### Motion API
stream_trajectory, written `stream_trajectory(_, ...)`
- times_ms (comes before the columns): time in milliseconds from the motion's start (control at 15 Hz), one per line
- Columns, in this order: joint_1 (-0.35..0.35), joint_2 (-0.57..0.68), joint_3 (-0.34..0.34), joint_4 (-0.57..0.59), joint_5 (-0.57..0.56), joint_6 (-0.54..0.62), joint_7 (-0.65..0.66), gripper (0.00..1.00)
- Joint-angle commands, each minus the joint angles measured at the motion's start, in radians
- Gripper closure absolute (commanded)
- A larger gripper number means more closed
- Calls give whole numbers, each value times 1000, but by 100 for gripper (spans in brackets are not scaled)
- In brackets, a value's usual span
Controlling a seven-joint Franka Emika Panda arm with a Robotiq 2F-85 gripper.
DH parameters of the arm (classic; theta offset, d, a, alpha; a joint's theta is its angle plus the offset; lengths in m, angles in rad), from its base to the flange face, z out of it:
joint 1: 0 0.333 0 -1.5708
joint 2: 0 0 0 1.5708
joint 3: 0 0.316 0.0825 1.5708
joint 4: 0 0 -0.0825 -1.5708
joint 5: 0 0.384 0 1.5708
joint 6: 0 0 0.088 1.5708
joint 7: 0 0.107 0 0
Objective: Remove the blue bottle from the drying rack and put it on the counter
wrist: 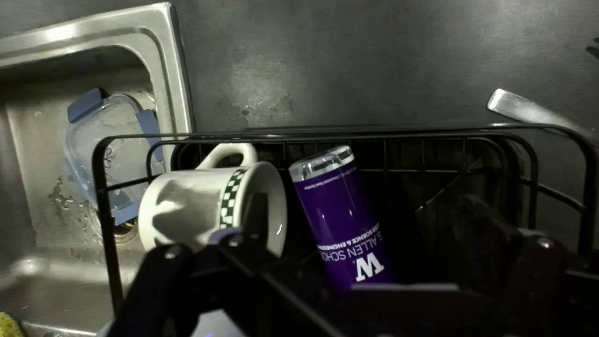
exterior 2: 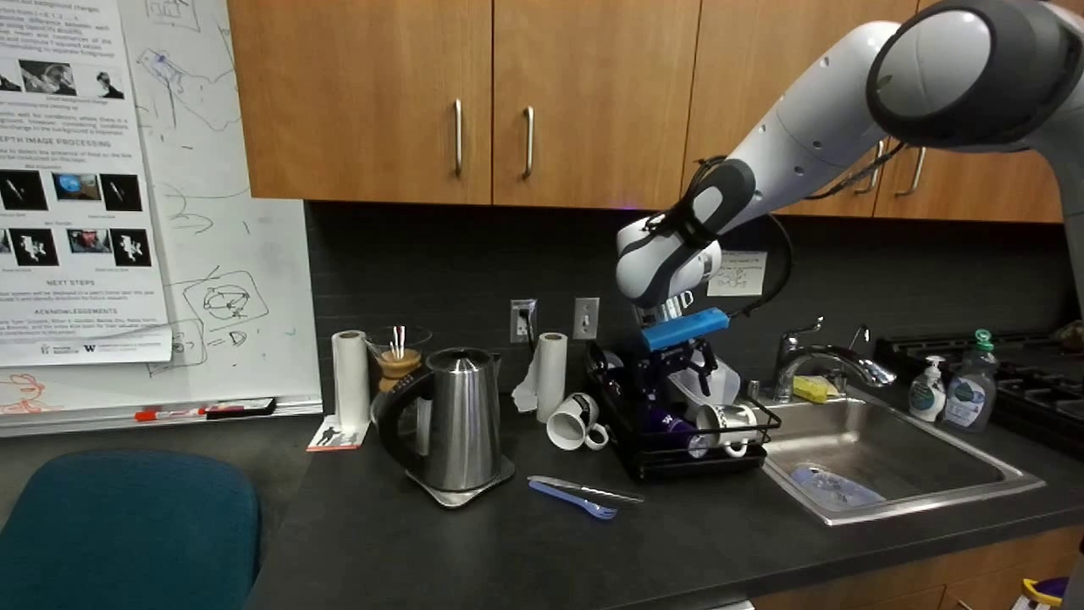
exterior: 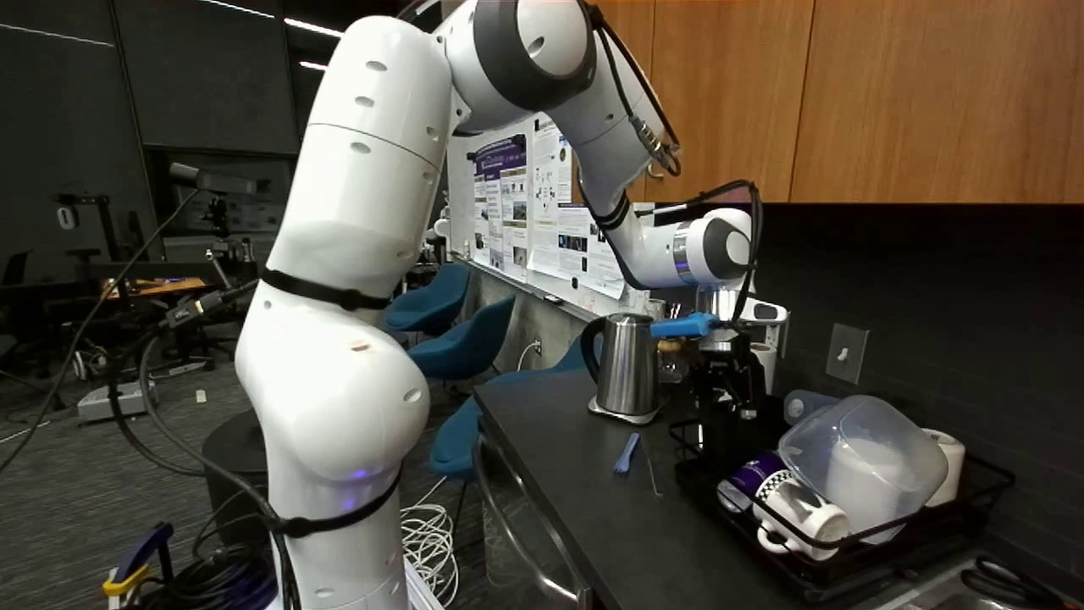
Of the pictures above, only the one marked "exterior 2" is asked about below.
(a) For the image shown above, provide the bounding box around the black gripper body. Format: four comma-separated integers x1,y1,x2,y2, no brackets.
662,336,719,384

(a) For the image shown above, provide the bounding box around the blue purple printed bottle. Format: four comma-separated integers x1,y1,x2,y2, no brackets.
640,405,695,448

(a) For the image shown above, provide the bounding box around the dish soap bottle green cap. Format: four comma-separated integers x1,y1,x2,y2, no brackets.
939,326,1003,436

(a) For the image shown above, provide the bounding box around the white plastic container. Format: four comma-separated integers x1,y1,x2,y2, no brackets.
698,357,750,414

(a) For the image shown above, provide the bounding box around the white mug checkered band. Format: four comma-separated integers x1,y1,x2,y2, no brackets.
688,396,761,460

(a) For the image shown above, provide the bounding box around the chrome sink faucet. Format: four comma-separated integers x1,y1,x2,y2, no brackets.
769,317,861,399

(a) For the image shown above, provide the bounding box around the yellow sponge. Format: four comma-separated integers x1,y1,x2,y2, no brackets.
788,372,846,407

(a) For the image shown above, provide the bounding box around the plain white ceramic mug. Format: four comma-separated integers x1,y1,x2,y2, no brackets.
542,390,614,457

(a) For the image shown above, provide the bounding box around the loose paper towel roll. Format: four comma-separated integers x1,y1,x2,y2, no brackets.
507,329,574,425

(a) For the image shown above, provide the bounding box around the chrome sink sprayer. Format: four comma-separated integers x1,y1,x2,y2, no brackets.
849,321,902,393

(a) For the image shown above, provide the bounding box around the stainless steel sink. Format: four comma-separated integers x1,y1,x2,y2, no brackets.
754,387,1049,532

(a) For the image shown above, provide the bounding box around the white soap pump dispenser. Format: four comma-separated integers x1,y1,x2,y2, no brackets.
906,353,953,427

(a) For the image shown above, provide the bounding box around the stainless steel electric kettle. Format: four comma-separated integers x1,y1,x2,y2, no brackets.
369,344,507,494

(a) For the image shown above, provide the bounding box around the lower wooden cabinet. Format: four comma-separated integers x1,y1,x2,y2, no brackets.
751,522,1084,610

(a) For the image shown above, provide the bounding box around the upper wooden cabinet door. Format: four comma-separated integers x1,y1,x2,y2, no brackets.
682,0,920,221
227,0,499,209
491,0,704,214
873,138,1068,228

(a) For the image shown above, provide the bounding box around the glass pour-over coffee maker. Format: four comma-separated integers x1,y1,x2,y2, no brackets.
369,321,438,399

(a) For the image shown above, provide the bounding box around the black stove top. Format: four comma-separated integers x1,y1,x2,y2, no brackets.
870,321,1084,463

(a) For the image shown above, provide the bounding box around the paper towel roll on holder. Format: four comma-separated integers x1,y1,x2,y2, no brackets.
305,326,376,457

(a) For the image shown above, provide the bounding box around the whiteboard with drawings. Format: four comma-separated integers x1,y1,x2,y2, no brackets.
0,0,330,440

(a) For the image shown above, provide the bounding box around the red whiteboard marker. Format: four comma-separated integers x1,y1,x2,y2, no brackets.
133,399,214,427

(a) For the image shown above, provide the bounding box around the teal office chair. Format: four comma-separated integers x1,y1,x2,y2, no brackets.
0,448,269,610

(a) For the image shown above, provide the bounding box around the printed research poster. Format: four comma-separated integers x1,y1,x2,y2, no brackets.
0,0,176,372

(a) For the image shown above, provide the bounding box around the blue wrist camera box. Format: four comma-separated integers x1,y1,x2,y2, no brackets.
638,304,734,357

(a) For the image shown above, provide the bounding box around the black wire drying rack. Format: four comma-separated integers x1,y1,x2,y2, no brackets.
583,340,786,485

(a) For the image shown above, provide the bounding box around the white wall plate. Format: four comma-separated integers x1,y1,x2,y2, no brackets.
704,246,774,301

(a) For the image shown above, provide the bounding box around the wall power outlet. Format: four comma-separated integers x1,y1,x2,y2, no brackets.
505,294,542,347
569,294,605,344

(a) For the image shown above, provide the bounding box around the upper cabinet metal handle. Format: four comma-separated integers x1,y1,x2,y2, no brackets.
865,138,894,196
902,145,932,204
448,94,469,181
518,103,539,184

